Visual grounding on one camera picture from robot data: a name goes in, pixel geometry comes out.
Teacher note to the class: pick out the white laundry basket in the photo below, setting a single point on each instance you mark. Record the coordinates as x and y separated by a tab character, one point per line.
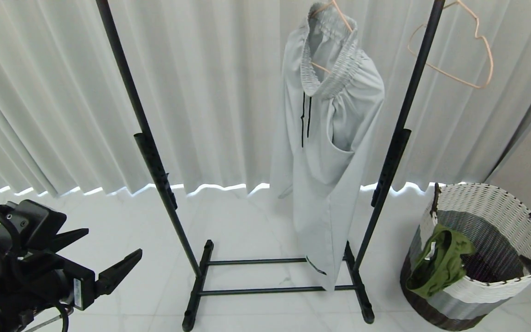
477	203

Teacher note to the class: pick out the green garment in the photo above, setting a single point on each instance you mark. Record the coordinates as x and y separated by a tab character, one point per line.
440	263

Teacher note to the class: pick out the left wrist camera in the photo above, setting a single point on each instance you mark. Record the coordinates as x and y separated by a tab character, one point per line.
30	221

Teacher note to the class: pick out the black clothes rack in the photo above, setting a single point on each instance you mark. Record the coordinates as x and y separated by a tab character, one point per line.
155	168

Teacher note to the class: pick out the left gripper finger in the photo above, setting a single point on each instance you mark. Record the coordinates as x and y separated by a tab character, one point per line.
118	273
65	240

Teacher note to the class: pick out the pink clothes hanger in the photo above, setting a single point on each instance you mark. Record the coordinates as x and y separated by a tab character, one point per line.
344	17
492	64

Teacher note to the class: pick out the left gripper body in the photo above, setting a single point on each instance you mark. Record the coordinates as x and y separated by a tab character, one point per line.
35	290

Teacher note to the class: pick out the white curtain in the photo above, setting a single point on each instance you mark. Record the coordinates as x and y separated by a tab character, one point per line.
62	115

